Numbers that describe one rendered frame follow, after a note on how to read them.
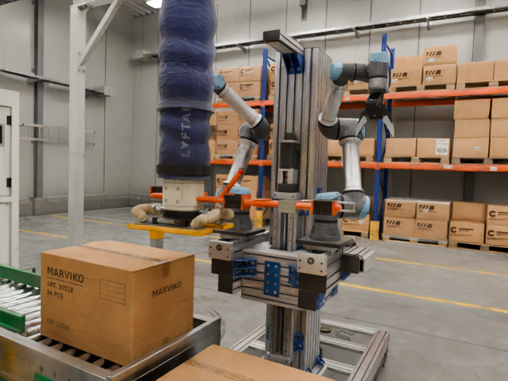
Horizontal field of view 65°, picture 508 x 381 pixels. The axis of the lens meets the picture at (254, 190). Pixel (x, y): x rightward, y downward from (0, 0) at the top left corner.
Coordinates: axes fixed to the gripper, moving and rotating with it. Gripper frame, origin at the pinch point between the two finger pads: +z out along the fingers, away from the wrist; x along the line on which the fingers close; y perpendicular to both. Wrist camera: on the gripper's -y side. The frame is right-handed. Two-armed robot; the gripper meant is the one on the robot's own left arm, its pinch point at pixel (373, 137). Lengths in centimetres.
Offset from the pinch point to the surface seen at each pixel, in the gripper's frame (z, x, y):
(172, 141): 5, 68, -48
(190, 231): 39, 55, -51
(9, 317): 91, 157, -58
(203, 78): -20, 58, -41
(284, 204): 28, 24, -36
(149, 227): 39, 74, -52
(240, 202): 28, 41, -39
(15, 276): 93, 230, -12
